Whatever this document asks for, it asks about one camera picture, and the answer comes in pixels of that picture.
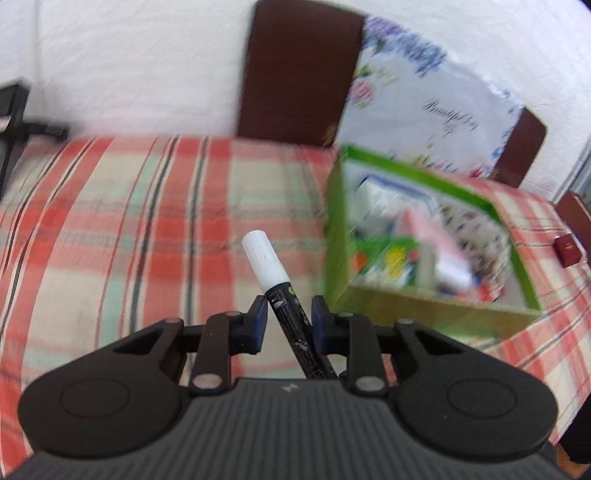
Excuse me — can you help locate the green yellow packet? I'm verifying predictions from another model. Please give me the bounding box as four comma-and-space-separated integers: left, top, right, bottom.
353, 235, 421, 287

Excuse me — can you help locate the black device with grey handle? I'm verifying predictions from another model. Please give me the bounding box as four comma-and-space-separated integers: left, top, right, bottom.
0, 80, 70, 199

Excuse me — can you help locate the white cap marker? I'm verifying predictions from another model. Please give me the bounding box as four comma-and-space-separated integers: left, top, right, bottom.
241, 229, 340, 381

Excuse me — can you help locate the pink zip bag pack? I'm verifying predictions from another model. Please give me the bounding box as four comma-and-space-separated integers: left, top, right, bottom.
402, 208, 474, 291

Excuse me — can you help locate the dark brown chair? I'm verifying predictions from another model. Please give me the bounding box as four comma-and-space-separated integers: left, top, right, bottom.
554, 191, 591, 259
235, 0, 548, 188

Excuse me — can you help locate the green cardboard box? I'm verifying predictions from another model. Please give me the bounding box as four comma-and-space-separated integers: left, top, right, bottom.
323, 144, 543, 337

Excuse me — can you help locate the white and blue box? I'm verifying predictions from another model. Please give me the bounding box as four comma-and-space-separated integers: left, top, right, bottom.
353, 173, 439, 236

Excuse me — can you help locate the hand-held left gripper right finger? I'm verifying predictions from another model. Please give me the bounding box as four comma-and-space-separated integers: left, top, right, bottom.
311, 294, 492, 396

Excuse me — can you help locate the small red box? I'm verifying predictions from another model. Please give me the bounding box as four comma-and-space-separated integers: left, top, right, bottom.
553, 234, 583, 267

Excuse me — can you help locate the floral white cushion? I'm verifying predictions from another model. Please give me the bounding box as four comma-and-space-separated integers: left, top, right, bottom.
335, 16, 527, 178

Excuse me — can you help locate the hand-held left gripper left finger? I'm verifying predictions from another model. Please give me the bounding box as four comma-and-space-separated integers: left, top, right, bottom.
85, 294, 269, 396

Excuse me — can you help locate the plaid tablecloth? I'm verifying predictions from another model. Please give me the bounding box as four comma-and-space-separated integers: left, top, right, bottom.
0, 134, 591, 476

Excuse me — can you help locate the floral pouch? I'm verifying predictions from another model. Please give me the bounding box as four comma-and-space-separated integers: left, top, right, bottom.
434, 203, 511, 303

